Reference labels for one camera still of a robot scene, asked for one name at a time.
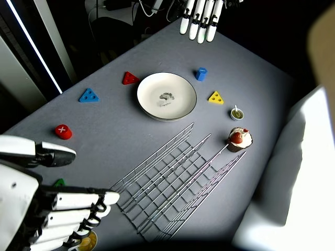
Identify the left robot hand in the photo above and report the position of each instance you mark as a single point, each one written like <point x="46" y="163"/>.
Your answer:
<point x="201" y="18"/>

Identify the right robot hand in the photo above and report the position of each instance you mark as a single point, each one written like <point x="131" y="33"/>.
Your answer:
<point x="18" y="198"/>

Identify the shallow white plate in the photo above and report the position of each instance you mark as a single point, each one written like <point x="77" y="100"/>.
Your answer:
<point x="167" y="89"/>

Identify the green triangle block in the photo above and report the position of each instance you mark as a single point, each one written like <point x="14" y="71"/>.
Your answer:
<point x="60" y="182"/>

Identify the blue hexagonal block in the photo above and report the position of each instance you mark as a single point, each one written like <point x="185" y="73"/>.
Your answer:
<point x="201" y="74"/>

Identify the red cylinder block white cross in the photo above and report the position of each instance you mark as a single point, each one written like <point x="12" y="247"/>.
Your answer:
<point x="62" y="132"/>

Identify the white plastic spoon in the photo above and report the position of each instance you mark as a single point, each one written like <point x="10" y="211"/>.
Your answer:
<point x="87" y="241"/>

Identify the yellow triangle block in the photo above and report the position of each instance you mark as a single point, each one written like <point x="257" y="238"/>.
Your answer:
<point x="216" y="98"/>

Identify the yellow soup cup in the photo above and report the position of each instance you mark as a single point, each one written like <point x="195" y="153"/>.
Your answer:
<point x="92" y="241"/>

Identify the red triangle block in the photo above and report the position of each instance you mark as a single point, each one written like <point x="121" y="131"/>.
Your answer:
<point x="129" y="78"/>

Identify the small white spoon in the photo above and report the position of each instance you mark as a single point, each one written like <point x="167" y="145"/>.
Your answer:
<point x="236" y="108"/>

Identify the small white sauce cup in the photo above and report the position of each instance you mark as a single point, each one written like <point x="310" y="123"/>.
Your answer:
<point x="237" y="115"/>

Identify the blue triangle block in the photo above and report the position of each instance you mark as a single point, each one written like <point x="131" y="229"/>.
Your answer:
<point x="89" y="96"/>

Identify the tan board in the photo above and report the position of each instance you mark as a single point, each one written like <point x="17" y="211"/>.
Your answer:
<point x="323" y="47"/>

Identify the cupcake with cream and strawberry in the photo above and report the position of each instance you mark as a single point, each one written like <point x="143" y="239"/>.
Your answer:
<point x="239" y="142"/>

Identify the white light strip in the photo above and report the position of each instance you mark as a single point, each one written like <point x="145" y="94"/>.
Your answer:
<point x="34" y="49"/>

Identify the white backdrop sheet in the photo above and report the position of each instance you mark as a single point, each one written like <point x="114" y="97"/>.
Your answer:
<point x="301" y="157"/>

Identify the white metal post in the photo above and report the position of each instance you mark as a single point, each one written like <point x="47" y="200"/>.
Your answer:
<point x="56" y="39"/>

